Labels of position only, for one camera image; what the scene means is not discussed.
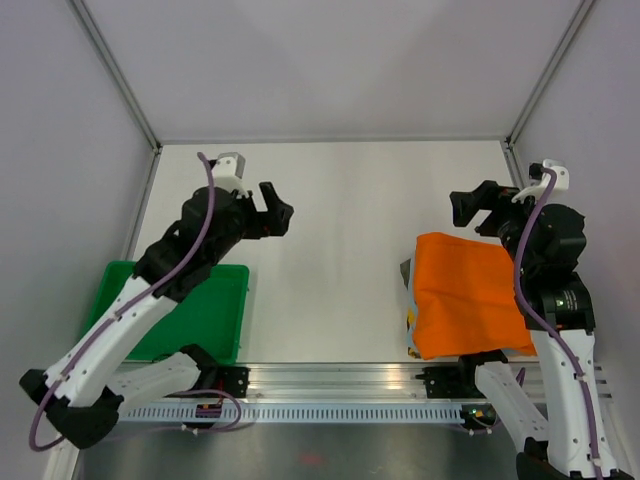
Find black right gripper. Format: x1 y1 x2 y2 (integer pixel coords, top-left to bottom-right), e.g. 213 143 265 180
452 179 555 275

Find orange trousers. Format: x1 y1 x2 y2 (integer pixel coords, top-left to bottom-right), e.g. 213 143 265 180
413 233 536 360

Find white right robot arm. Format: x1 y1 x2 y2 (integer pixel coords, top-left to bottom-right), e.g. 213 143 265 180
450 180 630 479

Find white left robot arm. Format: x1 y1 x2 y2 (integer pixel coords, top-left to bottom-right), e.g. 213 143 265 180
19 182 294 452

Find light blue folded trousers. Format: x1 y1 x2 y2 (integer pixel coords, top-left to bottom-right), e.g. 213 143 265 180
405 281 420 358

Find green plastic tray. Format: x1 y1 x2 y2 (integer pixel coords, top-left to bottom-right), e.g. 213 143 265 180
87 260 250 364

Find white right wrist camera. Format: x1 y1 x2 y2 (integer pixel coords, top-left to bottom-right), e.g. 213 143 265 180
511 159 570 204

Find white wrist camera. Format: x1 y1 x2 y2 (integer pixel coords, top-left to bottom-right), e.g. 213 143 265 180
511 159 570 204
209 152 249 197

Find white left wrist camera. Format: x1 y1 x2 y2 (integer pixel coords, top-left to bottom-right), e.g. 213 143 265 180
209 152 249 197

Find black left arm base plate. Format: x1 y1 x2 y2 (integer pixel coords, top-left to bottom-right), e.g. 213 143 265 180
194 366 250 399

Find aluminium front rail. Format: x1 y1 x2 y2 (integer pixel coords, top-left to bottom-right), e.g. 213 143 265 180
114 360 614 404

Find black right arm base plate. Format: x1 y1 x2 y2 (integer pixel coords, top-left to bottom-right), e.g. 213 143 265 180
415 357 484 399

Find right aluminium frame post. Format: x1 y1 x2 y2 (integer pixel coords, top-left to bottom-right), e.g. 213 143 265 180
503 0 600 151

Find aluminium frame post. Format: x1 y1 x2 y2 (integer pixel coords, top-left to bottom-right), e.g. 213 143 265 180
66 0 162 154
503 0 600 151

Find perforated white cable duct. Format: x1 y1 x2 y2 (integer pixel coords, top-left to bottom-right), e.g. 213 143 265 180
124 402 463 424

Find left aluminium frame post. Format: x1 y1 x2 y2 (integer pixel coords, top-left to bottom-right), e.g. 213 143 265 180
66 0 162 154

